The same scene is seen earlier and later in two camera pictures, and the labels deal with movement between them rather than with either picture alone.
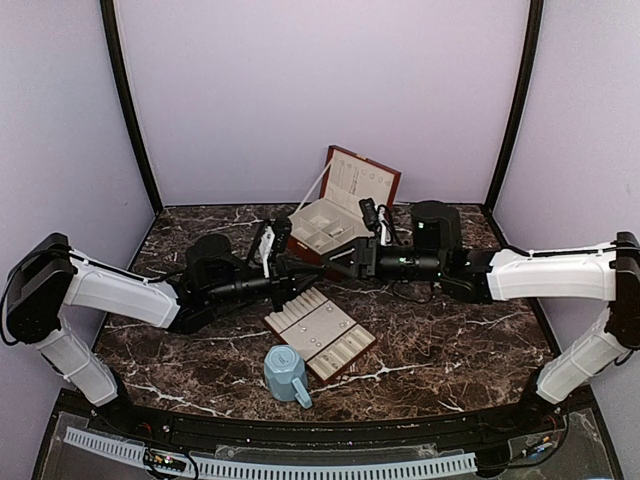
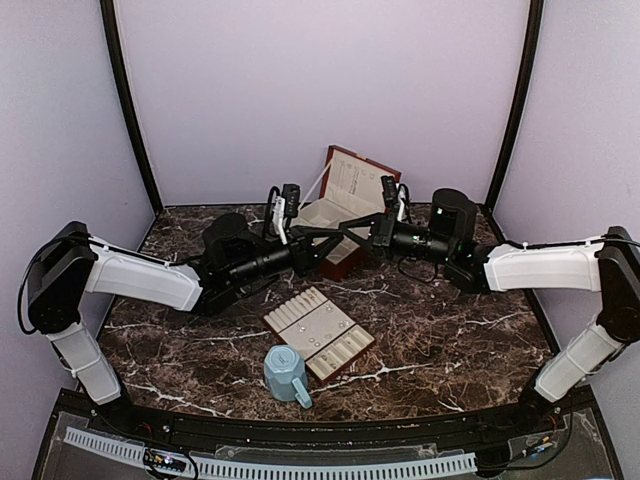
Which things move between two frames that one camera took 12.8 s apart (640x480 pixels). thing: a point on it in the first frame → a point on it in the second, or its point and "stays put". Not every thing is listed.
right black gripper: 366,257 → 382,227
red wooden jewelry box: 334,218 stays put
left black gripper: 283,279 → 303,247
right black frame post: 534,24 stays put
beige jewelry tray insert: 321,332 stays put
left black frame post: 114,39 stays put
